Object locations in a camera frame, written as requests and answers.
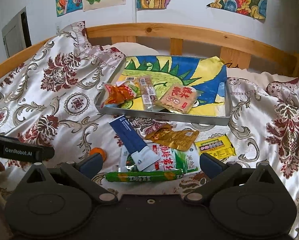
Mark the yellow snack packet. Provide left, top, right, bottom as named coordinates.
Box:
left=195, top=135, right=236, bottom=160

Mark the small orange tangerine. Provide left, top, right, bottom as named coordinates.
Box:
left=89, top=147, right=107, bottom=161

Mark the white green seaweed snack bag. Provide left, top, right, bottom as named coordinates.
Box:
left=118, top=143, right=201, bottom=174

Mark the green sausage stick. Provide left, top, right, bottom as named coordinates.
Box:
left=105, top=169, right=184, bottom=183

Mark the blue paper sachet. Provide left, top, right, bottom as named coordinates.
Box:
left=109, top=115, right=160, bottom=171

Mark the gold foil snack packet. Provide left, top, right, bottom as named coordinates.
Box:
left=145, top=124, right=200, bottom=152

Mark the rice cracker snack bag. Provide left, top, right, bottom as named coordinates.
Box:
left=158, top=83, right=198, bottom=114

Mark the orange-red snack bag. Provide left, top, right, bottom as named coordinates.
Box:
left=103, top=80, right=140, bottom=107

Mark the nut bar clear wrapper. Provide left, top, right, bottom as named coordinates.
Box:
left=137, top=76, right=160, bottom=111

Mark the metal tray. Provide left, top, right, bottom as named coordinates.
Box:
left=95, top=58, right=232, bottom=126

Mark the floral satin bedspread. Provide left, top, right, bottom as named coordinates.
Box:
left=0, top=22, right=299, bottom=239

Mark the dinosaur drawing paper liner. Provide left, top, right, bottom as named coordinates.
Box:
left=115, top=55, right=227, bottom=117

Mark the white pillow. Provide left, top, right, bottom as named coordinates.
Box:
left=102, top=42, right=160, bottom=56

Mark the wooden bed rail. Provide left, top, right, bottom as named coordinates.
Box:
left=0, top=22, right=299, bottom=93

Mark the white wall pipe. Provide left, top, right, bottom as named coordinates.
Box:
left=132, top=0, right=137, bottom=23

